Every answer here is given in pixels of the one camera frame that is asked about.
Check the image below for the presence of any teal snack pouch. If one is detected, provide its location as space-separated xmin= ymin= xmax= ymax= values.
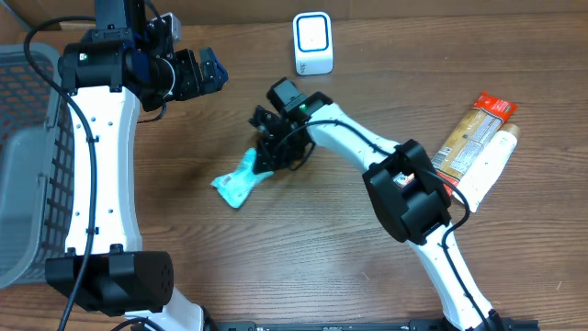
xmin=210 ymin=148 xmax=274 ymax=209

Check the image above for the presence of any orange brown snack packet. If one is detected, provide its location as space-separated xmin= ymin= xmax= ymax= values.
xmin=432 ymin=92 xmax=517 ymax=197

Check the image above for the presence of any white tube gold cap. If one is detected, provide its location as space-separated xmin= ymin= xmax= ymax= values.
xmin=457 ymin=124 xmax=521 ymax=212

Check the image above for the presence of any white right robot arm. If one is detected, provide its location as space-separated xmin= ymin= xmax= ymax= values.
xmin=249 ymin=92 xmax=503 ymax=330

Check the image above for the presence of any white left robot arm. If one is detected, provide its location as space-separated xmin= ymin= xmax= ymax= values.
xmin=45 ymin=22 xmax=228 ymax=330

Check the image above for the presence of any white barcode scanner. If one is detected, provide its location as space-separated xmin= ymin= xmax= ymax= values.
xmin=292 ymin=11 xmax=334 ymax=75

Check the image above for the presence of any grey plastic mesh basket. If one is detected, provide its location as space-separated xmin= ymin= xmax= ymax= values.
xmin=1 ymin=45 xmax=74 ymax=288

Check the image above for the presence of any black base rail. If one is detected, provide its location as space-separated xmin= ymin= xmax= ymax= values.
xmin=123 ymin=318 xmax=540 ymax=331

